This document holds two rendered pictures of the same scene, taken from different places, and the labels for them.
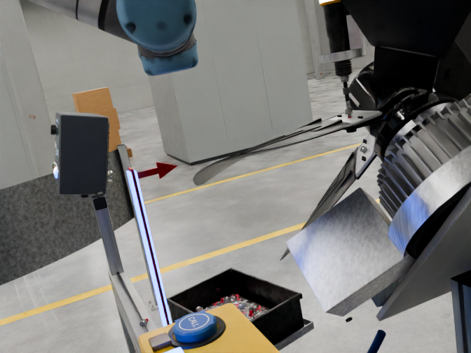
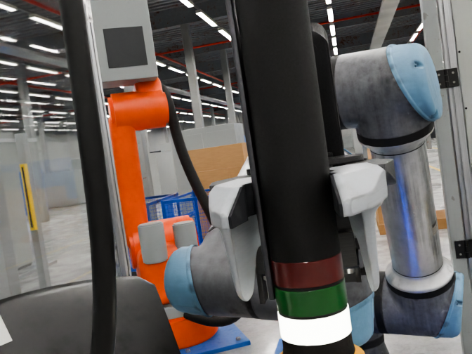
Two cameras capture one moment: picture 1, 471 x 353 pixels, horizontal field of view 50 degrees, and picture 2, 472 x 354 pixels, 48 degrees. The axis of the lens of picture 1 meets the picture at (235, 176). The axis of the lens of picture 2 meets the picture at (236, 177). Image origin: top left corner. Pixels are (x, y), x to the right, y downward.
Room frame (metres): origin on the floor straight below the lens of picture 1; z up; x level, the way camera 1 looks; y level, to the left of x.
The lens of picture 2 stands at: (0.89, -0.41, 1.51)
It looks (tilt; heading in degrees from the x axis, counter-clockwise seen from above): 3 degrees down; 122
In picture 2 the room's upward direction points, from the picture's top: 8 degrees counter-clockwise
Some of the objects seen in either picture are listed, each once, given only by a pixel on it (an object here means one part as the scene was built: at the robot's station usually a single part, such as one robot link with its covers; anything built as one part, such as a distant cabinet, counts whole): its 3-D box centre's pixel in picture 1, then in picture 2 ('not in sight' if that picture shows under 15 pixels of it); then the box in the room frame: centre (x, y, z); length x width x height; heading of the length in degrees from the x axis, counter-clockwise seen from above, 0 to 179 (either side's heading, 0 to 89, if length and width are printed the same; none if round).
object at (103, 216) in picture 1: (107, 234); not in sight; (1.16, 0.33, 0.96); 0.03 x 0.03 x 0.20; 20
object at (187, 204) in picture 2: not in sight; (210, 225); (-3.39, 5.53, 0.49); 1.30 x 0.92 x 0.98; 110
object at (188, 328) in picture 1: (195, 328); not in sight; (0.42, 0.06, 1.08); 0.04 x 0.04 x 0.02
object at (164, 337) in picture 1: (160, 342); not in sight; (0.41, 0.09, 1.08); 0.02 x 0.02 x 0.01; 20
